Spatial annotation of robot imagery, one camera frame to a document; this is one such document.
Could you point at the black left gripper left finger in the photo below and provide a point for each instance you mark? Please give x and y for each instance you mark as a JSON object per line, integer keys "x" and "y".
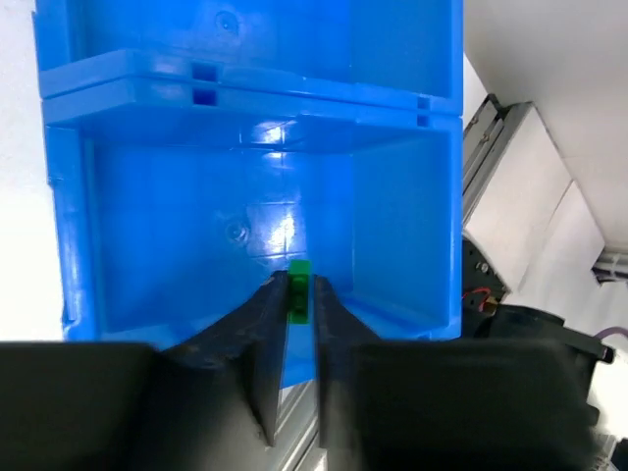
{"x": 208, "y": 403}

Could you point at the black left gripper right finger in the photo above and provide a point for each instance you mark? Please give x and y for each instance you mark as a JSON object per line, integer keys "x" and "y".
{"x": 444, "y": 405}

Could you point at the small green lego cube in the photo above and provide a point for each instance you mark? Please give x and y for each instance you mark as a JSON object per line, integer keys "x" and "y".
{"x": 299, "y": 272}

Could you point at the blue plastic divided bin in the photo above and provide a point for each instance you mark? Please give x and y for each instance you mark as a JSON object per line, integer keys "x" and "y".
{"x": 196, "y": 147}

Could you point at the aluminium front rail frame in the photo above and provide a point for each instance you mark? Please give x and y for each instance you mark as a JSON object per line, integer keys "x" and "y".
{"x": 297, "y": 435}

